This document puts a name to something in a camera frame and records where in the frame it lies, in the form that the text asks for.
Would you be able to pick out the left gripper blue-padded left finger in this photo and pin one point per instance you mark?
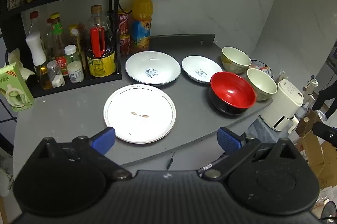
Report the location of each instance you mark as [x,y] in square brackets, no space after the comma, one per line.
[103,141]

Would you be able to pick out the cardboard box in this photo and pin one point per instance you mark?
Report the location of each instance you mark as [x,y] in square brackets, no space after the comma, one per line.
[321,157]

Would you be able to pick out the small white pill bottle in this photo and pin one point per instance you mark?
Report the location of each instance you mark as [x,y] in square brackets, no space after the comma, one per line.
[75,71]

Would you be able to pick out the lower red drink can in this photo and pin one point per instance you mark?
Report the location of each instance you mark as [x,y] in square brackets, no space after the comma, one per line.
[124,41]

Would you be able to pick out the white deep plate Sweet print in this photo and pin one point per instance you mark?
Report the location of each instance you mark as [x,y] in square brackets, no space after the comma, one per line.
[152,68]

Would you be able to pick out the green carton box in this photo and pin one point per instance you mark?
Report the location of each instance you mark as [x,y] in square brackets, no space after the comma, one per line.
[14,88]

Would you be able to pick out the red drink can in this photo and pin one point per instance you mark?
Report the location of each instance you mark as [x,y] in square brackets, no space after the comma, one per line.
[124,41]
[123,23]

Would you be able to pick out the white air fryer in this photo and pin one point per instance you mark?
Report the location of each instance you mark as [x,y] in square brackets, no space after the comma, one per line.
[280,114]

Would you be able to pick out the cooker pot with bags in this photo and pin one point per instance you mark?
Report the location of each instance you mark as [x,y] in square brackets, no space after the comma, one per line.
[262,66]

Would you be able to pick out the large soy sauce bottle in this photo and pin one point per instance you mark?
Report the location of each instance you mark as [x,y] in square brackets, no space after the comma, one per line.
[100,49]

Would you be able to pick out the black metal kitchen rack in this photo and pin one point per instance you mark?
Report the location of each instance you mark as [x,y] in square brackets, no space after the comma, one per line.
[13,31]

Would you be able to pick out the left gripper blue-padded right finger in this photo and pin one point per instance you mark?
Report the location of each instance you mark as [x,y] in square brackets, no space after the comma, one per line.
[229,141]

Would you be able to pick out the red cap clear bottle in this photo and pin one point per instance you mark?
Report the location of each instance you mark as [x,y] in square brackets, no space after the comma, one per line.
[34,22]

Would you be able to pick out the upper red drink can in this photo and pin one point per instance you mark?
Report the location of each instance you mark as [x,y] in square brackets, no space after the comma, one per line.
[123,23]

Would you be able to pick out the clear spice jar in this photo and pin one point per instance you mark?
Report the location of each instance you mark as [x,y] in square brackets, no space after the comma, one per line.
[55,75]

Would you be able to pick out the large white plate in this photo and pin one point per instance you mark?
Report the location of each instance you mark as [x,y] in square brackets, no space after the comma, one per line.
[140,114]

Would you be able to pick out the white cap oil dispenser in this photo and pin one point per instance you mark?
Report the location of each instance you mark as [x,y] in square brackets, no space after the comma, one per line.
[34,43]

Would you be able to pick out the orange juice bottle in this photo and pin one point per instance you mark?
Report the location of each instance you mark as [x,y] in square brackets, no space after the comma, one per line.
[142,11]

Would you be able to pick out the cream bowl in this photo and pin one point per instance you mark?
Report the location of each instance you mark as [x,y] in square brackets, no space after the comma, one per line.
[262,84]
[235,60]

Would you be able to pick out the small white plate Bakery print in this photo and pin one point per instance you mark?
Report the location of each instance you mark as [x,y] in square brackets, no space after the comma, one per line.
[200,69]

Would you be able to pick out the green label sauce bottle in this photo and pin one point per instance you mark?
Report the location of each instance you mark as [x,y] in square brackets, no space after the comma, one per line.
[58,42]

